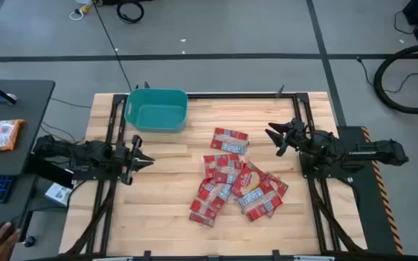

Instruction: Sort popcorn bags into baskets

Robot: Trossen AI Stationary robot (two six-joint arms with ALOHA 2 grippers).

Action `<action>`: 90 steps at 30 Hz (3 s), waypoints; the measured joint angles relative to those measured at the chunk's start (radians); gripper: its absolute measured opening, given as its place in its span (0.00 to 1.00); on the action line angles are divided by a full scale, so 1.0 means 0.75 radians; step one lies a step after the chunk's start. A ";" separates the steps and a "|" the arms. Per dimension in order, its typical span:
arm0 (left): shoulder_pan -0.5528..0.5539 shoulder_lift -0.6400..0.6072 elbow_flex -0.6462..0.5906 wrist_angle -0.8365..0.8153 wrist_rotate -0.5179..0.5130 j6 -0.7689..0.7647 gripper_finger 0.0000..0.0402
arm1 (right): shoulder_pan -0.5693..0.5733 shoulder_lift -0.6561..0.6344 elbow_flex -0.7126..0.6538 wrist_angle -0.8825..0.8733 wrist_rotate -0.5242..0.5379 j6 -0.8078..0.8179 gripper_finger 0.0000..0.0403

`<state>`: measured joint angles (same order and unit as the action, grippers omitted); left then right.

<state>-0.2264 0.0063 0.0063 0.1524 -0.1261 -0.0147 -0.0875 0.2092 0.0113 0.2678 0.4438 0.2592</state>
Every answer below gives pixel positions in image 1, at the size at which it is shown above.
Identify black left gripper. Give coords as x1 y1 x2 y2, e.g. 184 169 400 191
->
112 134 155 186

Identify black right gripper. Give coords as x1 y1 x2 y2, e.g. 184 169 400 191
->
264 117 306 157

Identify red popcorn bag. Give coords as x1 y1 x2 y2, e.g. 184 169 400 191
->
209 127 250 156
229 161 268 199
202 153 245 185
263 173 290 219
193 178 232 213
188 198 220 228
236 181 284 223

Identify teal plastic basket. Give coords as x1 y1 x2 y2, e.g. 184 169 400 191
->
123 88 189 133

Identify small white box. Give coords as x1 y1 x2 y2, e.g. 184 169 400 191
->
44 182 74 207

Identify large black hoop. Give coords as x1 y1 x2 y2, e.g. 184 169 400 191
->
373 43 418 115

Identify black office desk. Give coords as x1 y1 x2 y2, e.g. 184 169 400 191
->
0 79 57 254

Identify black platform hazard striped edge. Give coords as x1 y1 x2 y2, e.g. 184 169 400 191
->
334 125 405 255

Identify orange snack bag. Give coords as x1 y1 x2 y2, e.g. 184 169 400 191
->
0 119 26 154

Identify black aluminium rig frame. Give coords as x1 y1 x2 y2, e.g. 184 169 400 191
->
62 81 368 261

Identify black power cables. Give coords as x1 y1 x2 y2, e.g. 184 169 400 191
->
40 96 92 144

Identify thin black floor cable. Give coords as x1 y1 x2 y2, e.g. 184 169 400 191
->
356 56 418 94

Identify long thin black cable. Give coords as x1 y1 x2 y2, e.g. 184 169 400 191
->
91 0 134 92

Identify coiled black cable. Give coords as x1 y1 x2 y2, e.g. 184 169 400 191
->
116 0 146 25

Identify white cable yellow plug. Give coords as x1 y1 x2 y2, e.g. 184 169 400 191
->
68 1 94 21

